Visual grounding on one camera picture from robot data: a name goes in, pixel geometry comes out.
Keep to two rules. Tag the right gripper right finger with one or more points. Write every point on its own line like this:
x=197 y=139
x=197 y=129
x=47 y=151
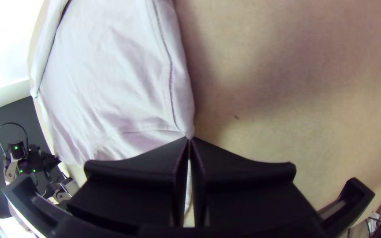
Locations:
x=243 y=195

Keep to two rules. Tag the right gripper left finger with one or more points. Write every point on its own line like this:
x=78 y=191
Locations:
x=137 y=188

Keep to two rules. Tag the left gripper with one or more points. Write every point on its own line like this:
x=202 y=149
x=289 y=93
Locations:
x=43 y=161

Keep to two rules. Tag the grey t-shirt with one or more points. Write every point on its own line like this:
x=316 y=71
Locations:
x=111 y=82

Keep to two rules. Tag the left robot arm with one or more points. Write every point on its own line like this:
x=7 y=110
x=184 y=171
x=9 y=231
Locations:
x=11 y=168

